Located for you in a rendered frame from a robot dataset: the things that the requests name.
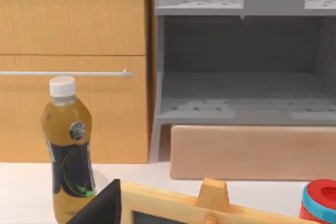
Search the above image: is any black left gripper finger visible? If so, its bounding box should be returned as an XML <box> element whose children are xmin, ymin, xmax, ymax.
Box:
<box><xmin>66</xmin><ymin>178</ymin><xmax>123</xmax><ymax>224</ymax></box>

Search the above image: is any wooden framed blackboard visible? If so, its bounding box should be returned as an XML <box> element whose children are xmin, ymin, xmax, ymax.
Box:
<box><xmin>120</xmin><ymin>177</ymin><xmax>321</xmax><ymax>224</ymax></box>

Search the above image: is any amber bottle with white cap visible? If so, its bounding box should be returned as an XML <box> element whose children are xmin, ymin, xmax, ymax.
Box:
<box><xmin>41</xmin><ymin>76</ymin><xmax>97</xmax><ymax>222</ymax></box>

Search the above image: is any wooden cupboard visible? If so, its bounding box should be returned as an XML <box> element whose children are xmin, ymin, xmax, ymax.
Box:
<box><xmin>0</xmin><ymin>0</ymin><xmax>157</xmax><ymax>164</ymax></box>

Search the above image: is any wooden cupboard door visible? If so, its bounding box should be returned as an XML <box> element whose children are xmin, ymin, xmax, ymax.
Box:
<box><xmin>0</xmin><ymin>0</ymin><xmax>146</xmax><ymax>56</ymax></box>

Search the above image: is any grey cabinet with shelves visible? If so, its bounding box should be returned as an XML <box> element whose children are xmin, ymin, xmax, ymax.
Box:
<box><xmin>149</xmin><ymin>0</ymin><xmax>336</xmax><ymax>162</ymax></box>

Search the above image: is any long metal handle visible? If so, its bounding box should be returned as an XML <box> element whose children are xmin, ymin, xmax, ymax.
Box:
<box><xmin>0</xmin><ymin>69</ymin><xmax>133</xmax><ymax>79</ymax></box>

